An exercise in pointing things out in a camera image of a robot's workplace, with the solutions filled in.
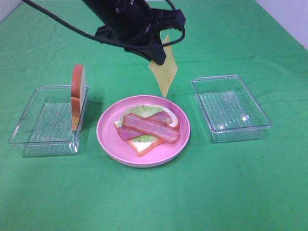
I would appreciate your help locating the green lettuce leaf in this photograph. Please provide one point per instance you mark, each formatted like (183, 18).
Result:
(144, 111)

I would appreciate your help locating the clear left plastic container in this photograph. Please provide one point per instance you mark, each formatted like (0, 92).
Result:
(45, 126)

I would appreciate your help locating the clear right plastic container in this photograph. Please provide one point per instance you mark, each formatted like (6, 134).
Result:
(228, 109)

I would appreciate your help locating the clear plastic container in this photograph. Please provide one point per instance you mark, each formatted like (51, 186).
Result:
(228, 109)
(45, 126)

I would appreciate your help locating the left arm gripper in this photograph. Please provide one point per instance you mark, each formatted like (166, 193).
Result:
(133, 23)

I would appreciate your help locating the green table cloth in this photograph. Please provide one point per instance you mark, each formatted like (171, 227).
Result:
(258, 185)

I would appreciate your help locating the pink round plate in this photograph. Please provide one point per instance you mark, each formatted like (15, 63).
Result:
(122, 152)

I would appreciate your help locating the bacon strip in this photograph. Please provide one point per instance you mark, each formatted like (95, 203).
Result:
(128, 134)
(151, 127)

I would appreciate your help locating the yellow cheese slice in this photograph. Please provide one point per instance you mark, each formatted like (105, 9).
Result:
(165, 73)

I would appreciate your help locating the bread slice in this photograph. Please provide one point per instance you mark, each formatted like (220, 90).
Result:
(77, 93)
(142, 148)

